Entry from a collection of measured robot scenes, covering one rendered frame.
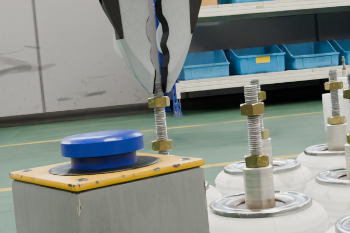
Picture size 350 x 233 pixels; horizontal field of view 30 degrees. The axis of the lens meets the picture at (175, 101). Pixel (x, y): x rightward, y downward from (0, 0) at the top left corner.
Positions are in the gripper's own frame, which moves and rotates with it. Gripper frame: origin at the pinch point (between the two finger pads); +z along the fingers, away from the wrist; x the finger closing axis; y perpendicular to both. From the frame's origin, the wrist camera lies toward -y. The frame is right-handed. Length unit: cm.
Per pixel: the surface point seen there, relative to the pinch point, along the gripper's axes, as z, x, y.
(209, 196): 10.3, -2.3, -2.9
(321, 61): 6, -270, 369
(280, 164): 9.8, -13.3, 3.6
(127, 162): 3.4, 10.8, -23.6
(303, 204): 9.6, -4.7, -13.8
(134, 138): 2.3, 10.5, -23.9
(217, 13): -36, -193, 383
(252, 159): 6.3, -2.4, -11.1
